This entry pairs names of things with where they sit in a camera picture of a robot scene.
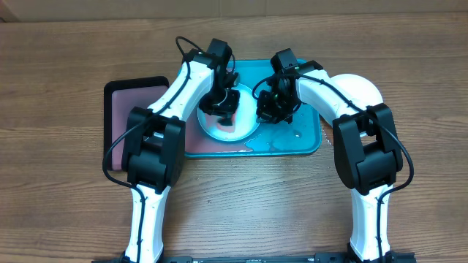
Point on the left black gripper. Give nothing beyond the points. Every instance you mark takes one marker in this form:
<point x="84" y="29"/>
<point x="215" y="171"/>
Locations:
<point x="228" y="111"/>

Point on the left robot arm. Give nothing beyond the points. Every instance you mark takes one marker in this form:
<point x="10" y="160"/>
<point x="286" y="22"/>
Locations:
<point x="154" y="142"/>

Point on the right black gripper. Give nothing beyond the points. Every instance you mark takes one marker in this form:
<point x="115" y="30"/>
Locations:
<point x="268" y="113"/>

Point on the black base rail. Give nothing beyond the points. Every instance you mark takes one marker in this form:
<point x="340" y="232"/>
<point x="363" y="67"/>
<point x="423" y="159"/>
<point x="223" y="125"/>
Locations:
<point x="328" y="257"/>

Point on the black rectangular tray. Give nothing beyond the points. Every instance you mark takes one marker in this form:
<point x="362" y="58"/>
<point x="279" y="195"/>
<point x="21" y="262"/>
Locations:
<point x="121" y="96"/>

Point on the light blue plastic plate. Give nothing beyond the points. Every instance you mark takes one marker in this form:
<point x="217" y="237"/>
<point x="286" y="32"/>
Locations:
<point x="244" y="119"/>

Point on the white plastic plate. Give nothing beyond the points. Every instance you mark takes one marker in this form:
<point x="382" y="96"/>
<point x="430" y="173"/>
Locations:
<point x="358" y="90"/>

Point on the green and orange sponge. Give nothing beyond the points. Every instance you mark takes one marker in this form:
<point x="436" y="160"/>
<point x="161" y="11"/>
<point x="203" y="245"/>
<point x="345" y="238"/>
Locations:
<point x="226" y="120"/>

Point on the teal plastic tray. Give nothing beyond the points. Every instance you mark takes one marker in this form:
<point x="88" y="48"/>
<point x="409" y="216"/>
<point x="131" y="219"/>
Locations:
<point x="302" y="136"/>

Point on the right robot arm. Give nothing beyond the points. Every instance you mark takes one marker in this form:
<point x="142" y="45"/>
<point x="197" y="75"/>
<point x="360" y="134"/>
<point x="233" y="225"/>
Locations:
<point x="367" y="152"/>

